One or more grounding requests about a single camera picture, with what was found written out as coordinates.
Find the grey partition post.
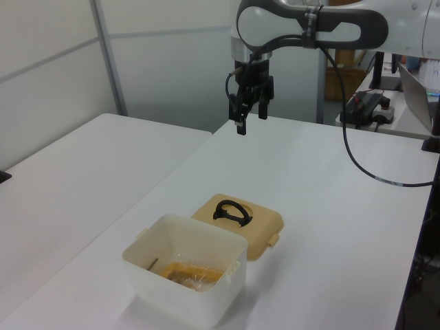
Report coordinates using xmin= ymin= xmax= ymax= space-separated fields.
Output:
xmin=91 ymin=0 xmax=129 ymax=118

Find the tan lid with black handle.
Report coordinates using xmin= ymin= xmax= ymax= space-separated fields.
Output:
xmin=190 ymin=193 xmax=285 ymax=261

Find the white plastic tool case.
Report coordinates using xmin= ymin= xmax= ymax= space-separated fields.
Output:
xmin=122 ymin=213 xmax=249 ymax=329

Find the grey laptop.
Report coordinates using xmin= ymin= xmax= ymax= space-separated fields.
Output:
xmin=397 ymin=61 xmax=440 ymax=132

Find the black power strip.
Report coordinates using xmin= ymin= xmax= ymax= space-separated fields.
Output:
xmin=339 ymin=90 xmax=395 ymax=131

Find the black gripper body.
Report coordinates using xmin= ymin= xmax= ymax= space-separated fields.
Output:
xmin=233 ymin=58 xmax=275 ymax=102

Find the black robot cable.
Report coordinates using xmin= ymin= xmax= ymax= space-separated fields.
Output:
xmin=225 ymin=5 xmax=435 ymax=188

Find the brown cardboard box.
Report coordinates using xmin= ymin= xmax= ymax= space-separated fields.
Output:
xmin=324 ymin=47 xmax=367 ymax=101

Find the clear plastic bag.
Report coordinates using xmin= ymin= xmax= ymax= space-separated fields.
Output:
xmin=156 ymin=252 xmax=228 ymax=293

